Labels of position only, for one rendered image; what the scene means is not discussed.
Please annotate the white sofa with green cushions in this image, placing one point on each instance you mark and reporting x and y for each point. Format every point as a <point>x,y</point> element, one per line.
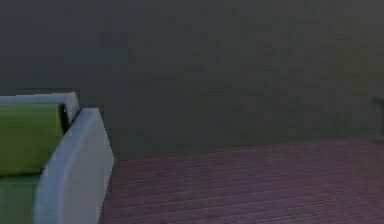
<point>76,173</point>

